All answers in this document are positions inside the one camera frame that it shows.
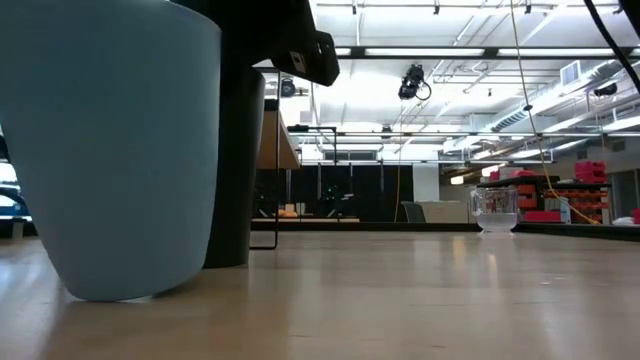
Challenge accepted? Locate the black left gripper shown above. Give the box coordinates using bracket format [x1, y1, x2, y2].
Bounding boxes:
[169, 0, 321, 71]

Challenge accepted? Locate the tall black cup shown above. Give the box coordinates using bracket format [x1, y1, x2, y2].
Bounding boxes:
[202, 64, 267, 270]

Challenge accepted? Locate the light blue cup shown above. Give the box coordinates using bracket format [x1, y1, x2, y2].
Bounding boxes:
[0, 0, 223, 303]

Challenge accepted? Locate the clear glass mug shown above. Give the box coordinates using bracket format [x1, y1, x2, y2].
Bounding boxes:
[468, 185, 520, 236]

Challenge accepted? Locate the grey trash bin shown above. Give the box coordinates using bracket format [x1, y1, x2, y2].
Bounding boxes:
[400, 200, 427, 224]

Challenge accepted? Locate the white cabinet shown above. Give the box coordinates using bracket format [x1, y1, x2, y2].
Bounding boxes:
[423, 200, 472, 224]

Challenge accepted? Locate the red plastic storage bin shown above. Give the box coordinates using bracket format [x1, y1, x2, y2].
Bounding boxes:
[573, 160, 608, 184]
[522, 209, 563, 224]

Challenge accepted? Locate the rack with orange bins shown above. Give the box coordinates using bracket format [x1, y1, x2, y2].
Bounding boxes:
[517, 182, 612, 225]

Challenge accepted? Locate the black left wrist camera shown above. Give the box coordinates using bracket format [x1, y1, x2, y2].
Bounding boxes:
[269, 28, 341, 88]

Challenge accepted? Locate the wooden shelf with wire legs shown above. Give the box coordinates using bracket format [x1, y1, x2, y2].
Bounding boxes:
[248, 69, 302, 251]

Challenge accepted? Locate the black overhead camera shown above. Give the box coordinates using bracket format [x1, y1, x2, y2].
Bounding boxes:
[397, 63, 433, 102]

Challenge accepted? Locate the yellow hanging cable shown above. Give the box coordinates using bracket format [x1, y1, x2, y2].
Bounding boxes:
[508, 0, 603, 226]

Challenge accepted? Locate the silver ventilation duct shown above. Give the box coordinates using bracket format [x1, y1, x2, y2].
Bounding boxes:
[492, 59, 640, 134]

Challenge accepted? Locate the black hanging cable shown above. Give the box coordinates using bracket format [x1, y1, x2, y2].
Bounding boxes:
[582, 0, 640, 94]

